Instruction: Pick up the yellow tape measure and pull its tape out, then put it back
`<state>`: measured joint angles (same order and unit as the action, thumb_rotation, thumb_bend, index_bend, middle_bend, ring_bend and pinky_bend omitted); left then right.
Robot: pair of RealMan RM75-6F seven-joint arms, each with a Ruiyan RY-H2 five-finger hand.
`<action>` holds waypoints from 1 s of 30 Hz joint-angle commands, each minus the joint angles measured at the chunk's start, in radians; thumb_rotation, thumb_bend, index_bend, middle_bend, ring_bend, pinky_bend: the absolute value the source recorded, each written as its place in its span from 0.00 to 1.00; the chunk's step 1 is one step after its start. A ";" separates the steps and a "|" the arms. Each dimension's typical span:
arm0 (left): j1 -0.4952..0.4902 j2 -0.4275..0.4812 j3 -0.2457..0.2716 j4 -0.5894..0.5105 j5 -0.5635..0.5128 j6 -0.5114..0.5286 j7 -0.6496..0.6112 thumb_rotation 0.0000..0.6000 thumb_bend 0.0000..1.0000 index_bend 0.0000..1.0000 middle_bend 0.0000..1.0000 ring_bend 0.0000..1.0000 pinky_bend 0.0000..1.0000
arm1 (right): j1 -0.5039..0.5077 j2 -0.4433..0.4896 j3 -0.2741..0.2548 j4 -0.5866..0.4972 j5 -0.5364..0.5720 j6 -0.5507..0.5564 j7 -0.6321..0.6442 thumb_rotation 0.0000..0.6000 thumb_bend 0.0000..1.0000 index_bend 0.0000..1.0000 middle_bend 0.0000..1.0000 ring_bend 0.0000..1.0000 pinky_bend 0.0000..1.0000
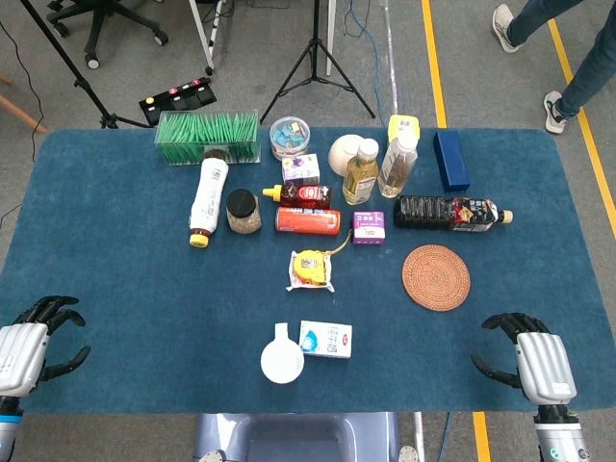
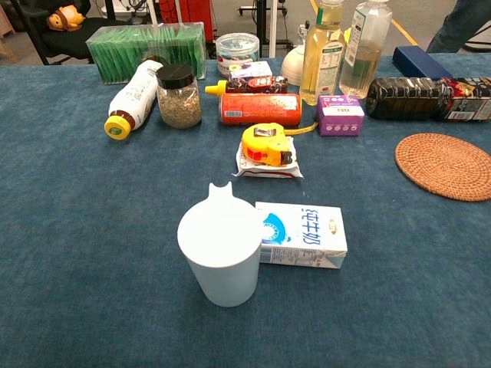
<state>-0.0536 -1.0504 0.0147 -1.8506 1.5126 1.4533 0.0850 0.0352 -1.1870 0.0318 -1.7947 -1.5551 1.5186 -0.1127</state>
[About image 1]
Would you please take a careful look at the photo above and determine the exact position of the white metal post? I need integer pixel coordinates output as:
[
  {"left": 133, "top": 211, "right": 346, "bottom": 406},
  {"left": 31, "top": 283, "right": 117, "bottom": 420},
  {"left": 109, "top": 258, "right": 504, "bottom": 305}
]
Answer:
[{"left": 326, "top": 0, "right": 337, "bottom": 77}]

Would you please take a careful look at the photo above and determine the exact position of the dark sauce bottle yellow nozzle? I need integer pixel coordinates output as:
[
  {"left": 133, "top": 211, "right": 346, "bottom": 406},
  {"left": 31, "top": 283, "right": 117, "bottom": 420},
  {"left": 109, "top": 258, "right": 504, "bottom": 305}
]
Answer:
[{"left": 262, "top": 183, "right": 333, "bottom": 211}]

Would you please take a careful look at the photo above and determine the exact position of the yellow oil bottle white cap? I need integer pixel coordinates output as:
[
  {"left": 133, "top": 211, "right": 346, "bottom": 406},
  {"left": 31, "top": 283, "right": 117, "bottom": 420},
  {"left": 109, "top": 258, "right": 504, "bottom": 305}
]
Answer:
[{"left": 342, "top": 138, "right": 380, "bottom": 206}]

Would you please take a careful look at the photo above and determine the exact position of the black tripod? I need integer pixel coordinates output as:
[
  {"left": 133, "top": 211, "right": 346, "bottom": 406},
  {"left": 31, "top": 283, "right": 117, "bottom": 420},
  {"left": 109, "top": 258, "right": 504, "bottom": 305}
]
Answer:
[{"left": 259, "top": 0, "right": 376, "bottom": 125}]

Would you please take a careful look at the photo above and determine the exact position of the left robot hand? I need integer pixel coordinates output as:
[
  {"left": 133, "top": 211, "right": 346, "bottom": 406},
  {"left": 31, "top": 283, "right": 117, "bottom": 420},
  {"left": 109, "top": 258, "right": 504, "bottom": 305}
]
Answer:
[{"left": 0, "top": 295, "right": 91, "bottom": 398}]

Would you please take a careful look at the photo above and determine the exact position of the black foot pedal board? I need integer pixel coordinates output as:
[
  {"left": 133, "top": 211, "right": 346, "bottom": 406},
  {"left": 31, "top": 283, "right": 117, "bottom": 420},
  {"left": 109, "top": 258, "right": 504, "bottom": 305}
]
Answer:
[{"left": 138, "top": 76, "right": 218, "bottom": 127}]

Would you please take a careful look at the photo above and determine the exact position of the clear box of green packets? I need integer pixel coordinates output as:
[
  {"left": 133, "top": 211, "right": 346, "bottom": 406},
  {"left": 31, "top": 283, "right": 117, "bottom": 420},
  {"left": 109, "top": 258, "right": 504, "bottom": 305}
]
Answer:
[{"left": 153, "top": 110, "right": 263, "bottom": 167}]

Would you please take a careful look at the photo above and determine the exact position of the black light stand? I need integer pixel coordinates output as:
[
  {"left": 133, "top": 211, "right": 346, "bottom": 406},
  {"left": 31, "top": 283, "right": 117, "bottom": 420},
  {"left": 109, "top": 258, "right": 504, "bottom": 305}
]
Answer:
[{"left": 18, "top": 0, "right": 155, "bottom": 130}]

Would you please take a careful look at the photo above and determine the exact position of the purple white drink carton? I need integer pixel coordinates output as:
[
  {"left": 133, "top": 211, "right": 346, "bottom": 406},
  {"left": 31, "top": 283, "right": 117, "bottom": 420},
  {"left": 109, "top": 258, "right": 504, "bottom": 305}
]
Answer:
[{"left": 281, "top": 153, "right": 321, "bottom": 187}]

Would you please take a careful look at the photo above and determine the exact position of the white plastic cup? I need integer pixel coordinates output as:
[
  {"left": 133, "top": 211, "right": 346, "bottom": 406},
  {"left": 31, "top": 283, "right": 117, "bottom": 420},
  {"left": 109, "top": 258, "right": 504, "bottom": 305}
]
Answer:
[{"left": 260, "top": 322, "right": 306, "bottom": 385}]

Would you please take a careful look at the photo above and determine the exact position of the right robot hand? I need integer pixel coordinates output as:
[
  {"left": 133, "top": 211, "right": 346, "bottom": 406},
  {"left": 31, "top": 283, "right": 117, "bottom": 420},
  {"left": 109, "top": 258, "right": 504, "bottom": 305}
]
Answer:
[{"left": 470, "top": 312, "right": 578, "bottom": 406}]

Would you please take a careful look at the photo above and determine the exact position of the white blue milk carton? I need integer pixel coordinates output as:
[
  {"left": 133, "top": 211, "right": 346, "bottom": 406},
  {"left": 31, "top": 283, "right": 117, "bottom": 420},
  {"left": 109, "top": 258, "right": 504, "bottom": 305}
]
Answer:
[{"left": 297, "top": 320, "right": 353, "bottom": 360}]

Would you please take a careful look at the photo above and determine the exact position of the person in jeans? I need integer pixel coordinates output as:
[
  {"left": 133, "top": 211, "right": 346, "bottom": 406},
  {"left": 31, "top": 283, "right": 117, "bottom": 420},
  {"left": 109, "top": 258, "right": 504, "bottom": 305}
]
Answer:
[{"left": 492, "top": 0, "right": 616, "bottom": 135}]

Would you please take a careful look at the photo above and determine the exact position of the yellow lidded box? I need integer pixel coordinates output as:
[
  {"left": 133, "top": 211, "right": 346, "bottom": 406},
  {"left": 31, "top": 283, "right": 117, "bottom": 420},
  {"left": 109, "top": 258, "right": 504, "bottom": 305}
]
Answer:
[{"left": 387, "top": 114, "right": 422, "bottom": 145}]

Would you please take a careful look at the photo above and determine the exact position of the glass jar black lid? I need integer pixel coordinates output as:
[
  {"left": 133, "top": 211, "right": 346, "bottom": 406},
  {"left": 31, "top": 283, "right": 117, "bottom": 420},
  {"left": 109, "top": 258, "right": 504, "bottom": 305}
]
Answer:
[{"left": 225, "top": 188, "right": 263, "bottom": 236}]

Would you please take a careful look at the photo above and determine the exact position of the round woven coaster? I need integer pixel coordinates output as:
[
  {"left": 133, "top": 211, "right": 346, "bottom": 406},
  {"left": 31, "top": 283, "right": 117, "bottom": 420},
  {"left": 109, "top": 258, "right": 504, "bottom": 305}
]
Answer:
[{"left": 401, "top": 244, "right": 472, "bottom": 313}]

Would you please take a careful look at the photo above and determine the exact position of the blue rectangular box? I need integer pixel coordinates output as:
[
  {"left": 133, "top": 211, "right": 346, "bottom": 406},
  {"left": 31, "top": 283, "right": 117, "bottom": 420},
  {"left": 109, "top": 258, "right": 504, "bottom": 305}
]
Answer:
[{"left": 432, "top": 130, "right": 472, "bottom": 193}]

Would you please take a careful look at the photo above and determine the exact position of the clear tea bottle white cap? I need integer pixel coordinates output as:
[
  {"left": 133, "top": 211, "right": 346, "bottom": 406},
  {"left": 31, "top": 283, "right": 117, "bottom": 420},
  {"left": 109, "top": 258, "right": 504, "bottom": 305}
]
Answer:
[{"left": 377, "top": 132, "right": 419, "bottom": 199}]

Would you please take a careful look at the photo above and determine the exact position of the blue table mat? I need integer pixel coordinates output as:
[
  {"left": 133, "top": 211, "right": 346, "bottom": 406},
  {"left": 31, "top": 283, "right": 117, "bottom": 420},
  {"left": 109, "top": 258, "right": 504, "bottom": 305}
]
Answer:
[{"left": 0, "top": 126, "right": 616, "bottom": 416}]

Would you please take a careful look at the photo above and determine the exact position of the yellow tape measure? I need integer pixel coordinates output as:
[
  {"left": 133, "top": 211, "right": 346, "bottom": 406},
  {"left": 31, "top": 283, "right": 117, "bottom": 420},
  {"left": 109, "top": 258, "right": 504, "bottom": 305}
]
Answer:
[{"left": 292, "top": 228, "right": 356, "bottom": 286}]

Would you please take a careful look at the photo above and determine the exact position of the round clear tub of clips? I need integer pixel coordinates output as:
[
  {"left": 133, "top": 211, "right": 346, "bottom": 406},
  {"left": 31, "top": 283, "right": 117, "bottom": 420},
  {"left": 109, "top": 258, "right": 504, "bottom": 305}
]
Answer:
[{"left": 269, "top": 115, "right": 311, "bottom": 163}]

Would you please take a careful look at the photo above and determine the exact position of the dark soy sauce bottle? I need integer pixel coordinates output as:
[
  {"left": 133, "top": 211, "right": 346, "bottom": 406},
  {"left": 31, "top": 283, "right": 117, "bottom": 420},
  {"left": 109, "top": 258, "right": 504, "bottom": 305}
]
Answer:
[{"left": 394, "top": 194, "right": 514, "bottom": 234}]

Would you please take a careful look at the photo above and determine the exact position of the black office chair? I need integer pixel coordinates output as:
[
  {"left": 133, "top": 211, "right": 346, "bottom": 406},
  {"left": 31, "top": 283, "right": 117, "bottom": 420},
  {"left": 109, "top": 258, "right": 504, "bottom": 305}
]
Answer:
[{"left": 46, "top": 0, "right": 169, "bottom": 68}]

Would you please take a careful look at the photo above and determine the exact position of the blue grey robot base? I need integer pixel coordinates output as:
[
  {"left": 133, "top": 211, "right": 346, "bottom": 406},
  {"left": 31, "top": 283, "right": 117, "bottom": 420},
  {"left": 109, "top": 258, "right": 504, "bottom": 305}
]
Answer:
[{"left": 192, "top": 412, "right": 424, "bottom": 462}]

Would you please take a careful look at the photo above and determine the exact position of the white stand frame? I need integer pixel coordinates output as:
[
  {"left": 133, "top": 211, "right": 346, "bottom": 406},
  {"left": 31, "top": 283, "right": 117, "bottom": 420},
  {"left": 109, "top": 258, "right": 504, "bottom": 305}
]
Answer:
[{"left": 187, "top": 0, "right": 227, "bottom": 77}]

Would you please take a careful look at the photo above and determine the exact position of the small purple box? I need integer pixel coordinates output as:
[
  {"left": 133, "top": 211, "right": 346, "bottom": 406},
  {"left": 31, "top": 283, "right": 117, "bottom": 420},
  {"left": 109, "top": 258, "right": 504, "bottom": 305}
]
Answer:
[{"left": 352, "top": 210, "right": 387, "bottom": 245}]

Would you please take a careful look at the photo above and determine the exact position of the black floor cable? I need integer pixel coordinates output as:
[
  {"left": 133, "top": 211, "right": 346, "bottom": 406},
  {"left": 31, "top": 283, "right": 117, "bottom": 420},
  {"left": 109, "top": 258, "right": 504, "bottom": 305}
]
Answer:
[{"left": 0, "top": 21, "right": 45, "bottom": 227}]

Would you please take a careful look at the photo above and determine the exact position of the orange red can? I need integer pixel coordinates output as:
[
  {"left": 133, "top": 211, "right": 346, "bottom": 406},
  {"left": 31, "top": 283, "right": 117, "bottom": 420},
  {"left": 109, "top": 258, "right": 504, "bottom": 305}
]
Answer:
[{"left": 274, "top": 206, "right": 342, "bottom": 236}]

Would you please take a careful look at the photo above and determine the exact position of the wooden furniture frame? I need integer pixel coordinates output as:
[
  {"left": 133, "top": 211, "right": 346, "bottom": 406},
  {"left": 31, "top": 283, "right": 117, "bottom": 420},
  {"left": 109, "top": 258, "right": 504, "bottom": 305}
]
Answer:
[{"left": 0, "top": 71, "right": 49, "bottom": 135}]

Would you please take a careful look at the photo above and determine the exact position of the white snack packet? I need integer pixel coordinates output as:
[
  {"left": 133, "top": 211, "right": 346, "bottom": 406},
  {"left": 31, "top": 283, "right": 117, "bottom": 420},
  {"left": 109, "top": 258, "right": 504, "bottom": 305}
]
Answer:
[{"left": 286, "top": 249, "right": 336, "bottom": 294}]

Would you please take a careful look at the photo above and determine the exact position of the blue floor cable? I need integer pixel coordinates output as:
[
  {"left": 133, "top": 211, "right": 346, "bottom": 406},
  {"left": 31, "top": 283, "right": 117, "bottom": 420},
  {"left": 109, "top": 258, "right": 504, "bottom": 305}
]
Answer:
[{"left": 348, "top": 0, "right": 386, "bottom": 127}]

